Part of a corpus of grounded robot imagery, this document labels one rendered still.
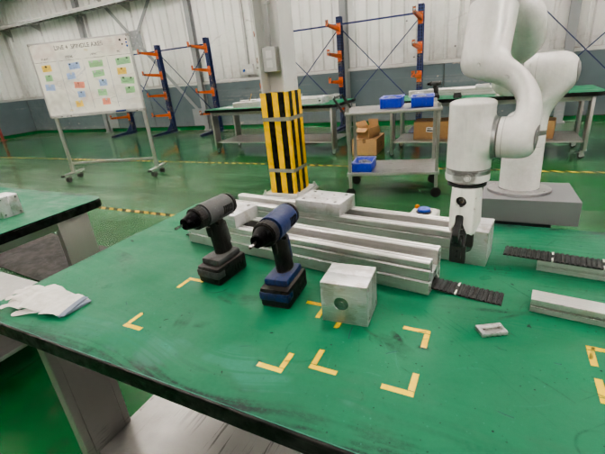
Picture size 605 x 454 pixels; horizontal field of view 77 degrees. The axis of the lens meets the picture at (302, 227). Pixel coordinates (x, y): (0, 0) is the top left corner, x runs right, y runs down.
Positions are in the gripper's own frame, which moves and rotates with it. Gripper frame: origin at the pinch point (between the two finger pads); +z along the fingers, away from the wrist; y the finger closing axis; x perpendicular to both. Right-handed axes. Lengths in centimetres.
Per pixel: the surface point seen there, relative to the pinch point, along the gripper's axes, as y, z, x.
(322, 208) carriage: 13.9, 0.3, 43.4
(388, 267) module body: -4.5, 5.6, 15.1
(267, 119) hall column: 242, 2, 241
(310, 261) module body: -4.5, 8.7, 37.4
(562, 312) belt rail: -0.8, 10.0, -20.0
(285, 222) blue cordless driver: -18.7, -8.7, 33.4
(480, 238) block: 14.5, 3.1, -1.6
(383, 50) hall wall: 732, -68, 308
